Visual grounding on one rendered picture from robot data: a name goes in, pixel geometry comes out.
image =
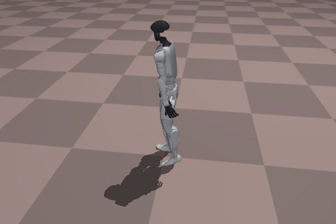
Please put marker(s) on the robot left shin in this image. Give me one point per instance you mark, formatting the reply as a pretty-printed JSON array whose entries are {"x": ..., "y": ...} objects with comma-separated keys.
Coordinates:
[{"x": 173, "y": 141}]

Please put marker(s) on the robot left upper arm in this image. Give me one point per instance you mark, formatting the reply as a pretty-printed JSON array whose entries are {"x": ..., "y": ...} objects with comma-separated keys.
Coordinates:
[{"x": 160, "y": 59}]

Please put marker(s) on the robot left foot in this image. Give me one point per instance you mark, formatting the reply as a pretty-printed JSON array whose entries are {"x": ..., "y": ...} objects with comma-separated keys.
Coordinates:
[{"x": 170, "y": 160}]

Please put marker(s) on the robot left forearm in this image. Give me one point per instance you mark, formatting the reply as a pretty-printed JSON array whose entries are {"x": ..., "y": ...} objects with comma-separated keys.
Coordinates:
[{"x": 163, "y": 92}]

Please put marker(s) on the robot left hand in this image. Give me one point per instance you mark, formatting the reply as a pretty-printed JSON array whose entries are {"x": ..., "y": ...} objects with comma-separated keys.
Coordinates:
[{"x": 170, "y": 111}]

